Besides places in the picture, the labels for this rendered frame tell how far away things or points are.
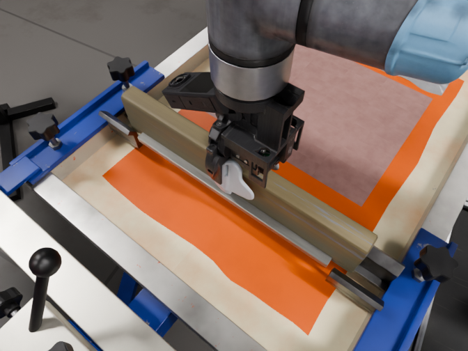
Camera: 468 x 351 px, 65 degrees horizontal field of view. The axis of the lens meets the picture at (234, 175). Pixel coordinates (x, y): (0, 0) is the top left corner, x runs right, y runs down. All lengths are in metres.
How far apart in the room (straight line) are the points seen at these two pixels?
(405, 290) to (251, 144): 0.29
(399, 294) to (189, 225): 0.31
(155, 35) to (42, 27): 0.73
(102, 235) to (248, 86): 0.34
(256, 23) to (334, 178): 0.41
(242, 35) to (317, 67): 0.54
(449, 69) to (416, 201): 0.43
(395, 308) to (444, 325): 0.93
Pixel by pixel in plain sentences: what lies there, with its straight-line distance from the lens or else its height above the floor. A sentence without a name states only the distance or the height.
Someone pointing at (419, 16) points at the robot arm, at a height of 1.36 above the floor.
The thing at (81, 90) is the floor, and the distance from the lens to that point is 2.26.
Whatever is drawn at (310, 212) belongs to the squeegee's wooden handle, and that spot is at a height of 1.09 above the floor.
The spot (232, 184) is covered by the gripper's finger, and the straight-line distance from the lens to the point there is 0.47.
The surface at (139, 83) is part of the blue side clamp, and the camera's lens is 0.72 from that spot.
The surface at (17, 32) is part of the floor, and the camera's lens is 2.83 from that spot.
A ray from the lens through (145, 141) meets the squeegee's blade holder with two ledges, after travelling 0.60.
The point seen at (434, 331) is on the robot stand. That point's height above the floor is 0.21.
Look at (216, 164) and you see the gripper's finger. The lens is 0.42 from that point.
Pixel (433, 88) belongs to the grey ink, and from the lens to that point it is 0.85.
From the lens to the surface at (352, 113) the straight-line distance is 0.74.
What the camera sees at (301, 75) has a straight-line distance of 0.79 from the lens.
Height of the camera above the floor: 1.49
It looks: 58 degrees down
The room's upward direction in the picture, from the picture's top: straight up
